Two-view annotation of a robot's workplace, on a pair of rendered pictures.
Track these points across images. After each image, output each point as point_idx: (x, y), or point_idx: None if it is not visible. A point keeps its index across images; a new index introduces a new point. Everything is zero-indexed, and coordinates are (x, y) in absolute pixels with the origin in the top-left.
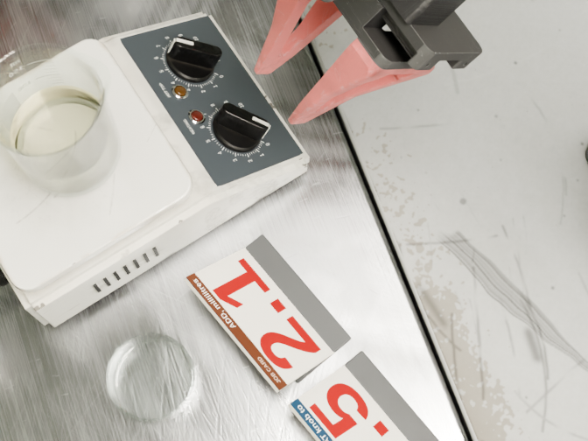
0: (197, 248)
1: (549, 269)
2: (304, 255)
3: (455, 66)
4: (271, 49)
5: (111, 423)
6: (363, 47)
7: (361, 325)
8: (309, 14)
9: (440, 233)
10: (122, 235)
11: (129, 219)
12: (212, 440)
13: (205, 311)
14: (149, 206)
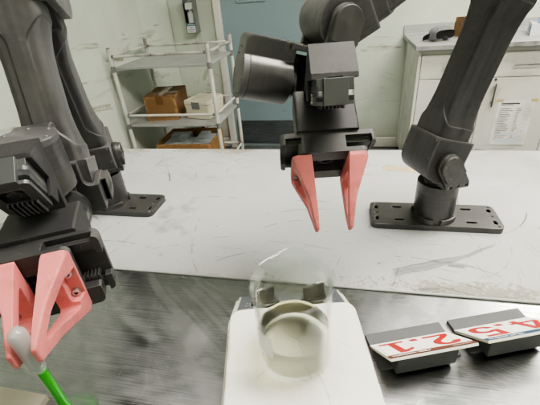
0: None
1: (421, 251)
2: (382, 324)
3: None
4: (317, 206)
5: None
6: (355, 150)
7: (431, 317)
8: (305, 200)
9: (391, 274)
10: (367, 347)
11: (357, 338)
12: None
13: (402, 383)
14: (353, 325)
